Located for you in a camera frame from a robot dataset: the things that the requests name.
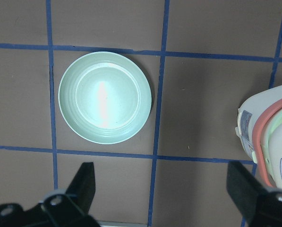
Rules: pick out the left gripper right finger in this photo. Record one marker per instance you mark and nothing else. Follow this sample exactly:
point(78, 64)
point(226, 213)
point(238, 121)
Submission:
point(260, 206)

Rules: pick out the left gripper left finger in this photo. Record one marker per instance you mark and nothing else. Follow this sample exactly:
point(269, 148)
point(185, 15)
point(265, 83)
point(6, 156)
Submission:
point(77, 199)

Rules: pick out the cream rice cooker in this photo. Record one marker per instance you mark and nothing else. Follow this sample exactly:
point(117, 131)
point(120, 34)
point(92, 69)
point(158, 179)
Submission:
point(259, 128)

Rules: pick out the far green plate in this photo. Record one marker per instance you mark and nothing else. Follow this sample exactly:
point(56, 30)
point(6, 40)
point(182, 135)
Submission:
point(104, 98)

